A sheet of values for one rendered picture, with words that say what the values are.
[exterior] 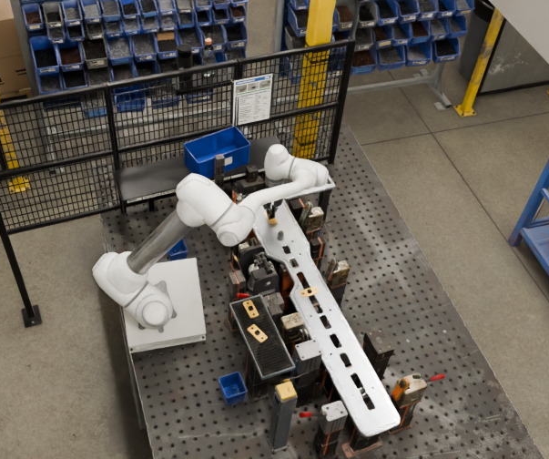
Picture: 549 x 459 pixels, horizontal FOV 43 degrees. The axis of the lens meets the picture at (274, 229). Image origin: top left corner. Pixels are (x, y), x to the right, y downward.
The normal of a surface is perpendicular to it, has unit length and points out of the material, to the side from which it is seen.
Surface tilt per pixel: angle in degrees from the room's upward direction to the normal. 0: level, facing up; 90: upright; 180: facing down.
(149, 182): 0
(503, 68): 90
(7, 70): 88
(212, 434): 0
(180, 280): 44
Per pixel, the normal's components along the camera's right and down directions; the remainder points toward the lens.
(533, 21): -0.95, 0.19
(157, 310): 0.29, 0.12
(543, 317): 0.07, -0.66
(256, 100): 0.38, 0.71
